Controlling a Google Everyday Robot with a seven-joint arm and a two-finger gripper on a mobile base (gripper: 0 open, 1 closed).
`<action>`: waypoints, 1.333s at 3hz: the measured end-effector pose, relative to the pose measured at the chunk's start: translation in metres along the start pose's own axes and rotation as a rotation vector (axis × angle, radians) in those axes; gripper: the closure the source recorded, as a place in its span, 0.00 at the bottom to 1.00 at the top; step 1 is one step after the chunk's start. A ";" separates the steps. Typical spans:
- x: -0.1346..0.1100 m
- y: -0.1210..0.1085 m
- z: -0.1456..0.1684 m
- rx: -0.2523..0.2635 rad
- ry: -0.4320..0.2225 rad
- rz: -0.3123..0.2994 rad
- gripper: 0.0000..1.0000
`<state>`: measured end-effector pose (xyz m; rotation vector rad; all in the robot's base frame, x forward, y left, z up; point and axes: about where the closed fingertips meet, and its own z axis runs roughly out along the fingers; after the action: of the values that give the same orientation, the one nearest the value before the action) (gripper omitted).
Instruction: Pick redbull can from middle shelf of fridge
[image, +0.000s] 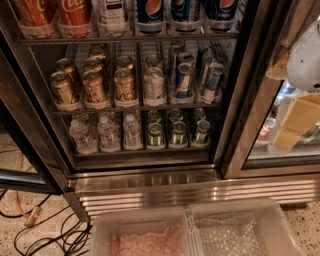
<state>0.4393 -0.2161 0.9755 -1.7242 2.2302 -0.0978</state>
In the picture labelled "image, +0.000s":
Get clear plastic bin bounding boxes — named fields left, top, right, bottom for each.
left=89, top=208, right=195, bottom=256
left=189, top=198, right=304, bottom=256

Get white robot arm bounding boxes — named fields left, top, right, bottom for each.
left=271, top=21, right=320, bottom=152

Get water bottle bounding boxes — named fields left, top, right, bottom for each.
left=69, top=120, right=97, bottom=155
left=97, top=116, right=120, bottom=153
left=123, top=113, right=142, bottom=150

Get right pepsi can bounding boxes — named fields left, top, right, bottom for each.
left=204, top=0, right=238, bottom=21

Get right water bottle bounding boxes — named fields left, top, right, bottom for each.
left=123, top=113, right=142, bottom=150

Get coca cola can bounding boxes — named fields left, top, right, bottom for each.
left=56, top=0, right=90, bottom=26
left=13, top=0, right=56, bottom=27

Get left water bottle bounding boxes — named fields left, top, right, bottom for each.
left=69, top=120, right=97, bottom=155

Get right coca cola can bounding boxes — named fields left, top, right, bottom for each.
left=56, top=0, right=90, bottom=26

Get gold can front right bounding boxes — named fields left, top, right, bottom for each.
left=114, top=68, right=136, bottom=102

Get open glass fridge door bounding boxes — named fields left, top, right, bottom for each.
left=0, top=34, right=68, bottom=195

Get gold can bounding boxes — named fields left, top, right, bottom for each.
left=49, top=71, right=79, bottom=105
left=114, top=68, right=136, bottom=102
left=83, top=70, right=106, bottom=103

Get gold can front left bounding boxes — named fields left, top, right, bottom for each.
left=49, top=71, right=79, bottom=105

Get right clear plastic bin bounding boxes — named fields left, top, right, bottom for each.
left=189, top=198, right=304, bottom=256

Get middle water bottle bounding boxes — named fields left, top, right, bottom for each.
left=97, top=116, right=120, bottom=153

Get left clear plastic bin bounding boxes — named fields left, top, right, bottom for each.
left=89, top=208, right=195, bottom=256

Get gold can front middle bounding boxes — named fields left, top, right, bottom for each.
left=83, top=70, right=106, bottom=103

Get pepsi can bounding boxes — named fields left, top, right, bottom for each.
left=204, top=0, right=238, bottom=21
left=136, top=0, right=163, bottom=24
left=171, top=0, right=200, bottom=22

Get middle green can front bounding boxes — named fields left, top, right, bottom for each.
left=169, top=121, right=187, bottom=148

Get orange cable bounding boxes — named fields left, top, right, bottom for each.
left=0, top=142, right=42, bottom=228

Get red can behind glass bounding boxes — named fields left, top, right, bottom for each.
left=257, top=117, right=276, bottom=141

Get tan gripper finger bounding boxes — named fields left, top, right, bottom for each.
left=281, top=94, right=320, bottom=135
left=273, top=128, right=300, bottom=150

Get fridge steel base grille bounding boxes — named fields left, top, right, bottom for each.
left=64, top=168, right=320, bottom=222

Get silver white can front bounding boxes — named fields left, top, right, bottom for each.
left=143, top=67, right=164, bottom=100

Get black cables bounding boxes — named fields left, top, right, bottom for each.
left=0, top=189, right=93, bottom=256

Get left green can front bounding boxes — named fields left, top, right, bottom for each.
left=147, top=122, right=165, bottom=149

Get left pepsi can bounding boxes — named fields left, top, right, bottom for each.
left=136, top=0, right=163, bottom=24

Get right green can front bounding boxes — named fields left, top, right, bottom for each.
left=192, top=120, right=211, bottom=146

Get green can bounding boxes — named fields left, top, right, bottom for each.
left=192, top=120, right=211, bottom=146
left=169, top=121, right=187, bottom=148
left=147, top=122, right=165, bottom=149

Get redbull can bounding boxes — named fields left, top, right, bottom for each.
left=177, top=52, right=194, bottom=65
left=202, top=63, right=225, bottom=104
left=199, top=53, right=217, bottom=89
left=175, top=63, right=193, bottom=99

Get left coca cola can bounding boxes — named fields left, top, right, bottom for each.
left=13, top=0, right=56, bottom=27

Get white label bottle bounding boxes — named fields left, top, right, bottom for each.
left=99, top=0, right=128, bottom=37

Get middle pepsi can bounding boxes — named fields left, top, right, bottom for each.
left=171, top=0, right=200, bottom=22

